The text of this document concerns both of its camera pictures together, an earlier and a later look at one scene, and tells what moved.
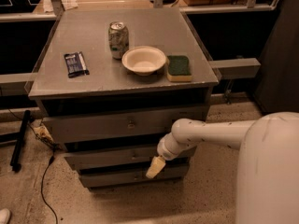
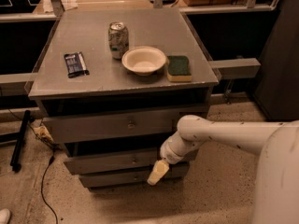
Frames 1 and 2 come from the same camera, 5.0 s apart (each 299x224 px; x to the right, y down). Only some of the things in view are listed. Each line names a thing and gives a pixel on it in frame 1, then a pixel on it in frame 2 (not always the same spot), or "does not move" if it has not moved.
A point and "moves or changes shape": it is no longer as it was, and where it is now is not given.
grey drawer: [134, 158] moves or changes shape
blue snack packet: [77, 64] does not move
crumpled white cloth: [69, 1] does not move
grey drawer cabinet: [112, 83] does not move
